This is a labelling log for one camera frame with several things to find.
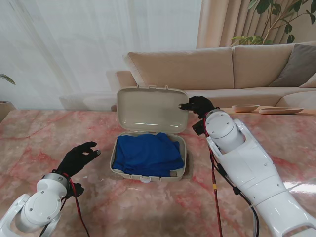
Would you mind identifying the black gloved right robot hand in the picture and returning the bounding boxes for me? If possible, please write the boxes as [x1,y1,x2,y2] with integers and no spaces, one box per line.
[179,95,220,119]

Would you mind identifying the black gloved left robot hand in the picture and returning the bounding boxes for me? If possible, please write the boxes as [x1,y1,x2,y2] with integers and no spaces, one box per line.
[53,141,102,179]

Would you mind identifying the beige suitcase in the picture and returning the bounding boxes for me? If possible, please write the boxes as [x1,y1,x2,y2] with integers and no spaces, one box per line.
[109,85,194,183]

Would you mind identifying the blue shirt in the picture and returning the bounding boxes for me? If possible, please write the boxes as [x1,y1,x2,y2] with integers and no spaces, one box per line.
[112,132,184,178]

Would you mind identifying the beige sofa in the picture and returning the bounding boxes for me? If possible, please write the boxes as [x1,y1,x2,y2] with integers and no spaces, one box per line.
[59,40,316,112]

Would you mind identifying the round wooden bowl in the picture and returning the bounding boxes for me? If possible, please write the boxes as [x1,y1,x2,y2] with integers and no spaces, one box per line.
[232,104,260,113]

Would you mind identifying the flat wooden tray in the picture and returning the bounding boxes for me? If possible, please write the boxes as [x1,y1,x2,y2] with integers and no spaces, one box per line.
[258,106,304,115]

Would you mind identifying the beige plant pot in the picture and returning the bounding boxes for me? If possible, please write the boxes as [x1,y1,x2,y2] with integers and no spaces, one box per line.
[0,100,16,123]

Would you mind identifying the beige curtain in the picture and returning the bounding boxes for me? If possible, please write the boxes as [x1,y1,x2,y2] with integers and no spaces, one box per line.
[196,0,316,49]

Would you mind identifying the grey cushion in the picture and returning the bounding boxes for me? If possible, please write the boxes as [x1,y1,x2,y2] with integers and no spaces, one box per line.
[269,43,316,87]

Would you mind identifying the single green plant leaf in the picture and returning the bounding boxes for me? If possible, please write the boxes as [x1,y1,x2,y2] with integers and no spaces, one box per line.
[0,73,16,85]

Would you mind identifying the light wooden coffee table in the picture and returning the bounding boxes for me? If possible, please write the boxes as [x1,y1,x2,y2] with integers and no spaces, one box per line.
[217,107,316,117]

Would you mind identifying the white sheer curtain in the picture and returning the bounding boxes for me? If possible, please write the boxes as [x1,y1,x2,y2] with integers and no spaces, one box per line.
[0,0,203,111]

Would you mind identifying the tall green leafy plant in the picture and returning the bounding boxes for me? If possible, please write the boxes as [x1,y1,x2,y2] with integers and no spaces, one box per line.
[231,0,316,45]

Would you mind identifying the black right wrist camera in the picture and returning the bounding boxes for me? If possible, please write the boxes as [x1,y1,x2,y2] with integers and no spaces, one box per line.
[192,119,207,136]

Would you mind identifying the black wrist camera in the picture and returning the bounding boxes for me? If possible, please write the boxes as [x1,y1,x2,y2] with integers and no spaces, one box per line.
[192,119,207,136]
[70,182,85,198]

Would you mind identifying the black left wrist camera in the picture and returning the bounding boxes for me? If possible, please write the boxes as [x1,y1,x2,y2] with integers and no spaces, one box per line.
[70,182,85,198]

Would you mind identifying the red black left arm cable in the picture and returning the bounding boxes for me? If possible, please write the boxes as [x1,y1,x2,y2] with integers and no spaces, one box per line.
[39,174,91,237]

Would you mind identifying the red black arm cable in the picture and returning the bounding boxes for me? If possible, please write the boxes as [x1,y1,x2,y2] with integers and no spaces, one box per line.
[39,174,91,237]
[202,115,260,237]

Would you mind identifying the red black right arm cable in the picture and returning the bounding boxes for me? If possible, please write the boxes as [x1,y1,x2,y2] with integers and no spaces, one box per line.
[202,115,260,237]

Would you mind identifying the white cable tie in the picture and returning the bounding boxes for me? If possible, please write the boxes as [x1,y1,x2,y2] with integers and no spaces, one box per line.
[287,181,316,192]

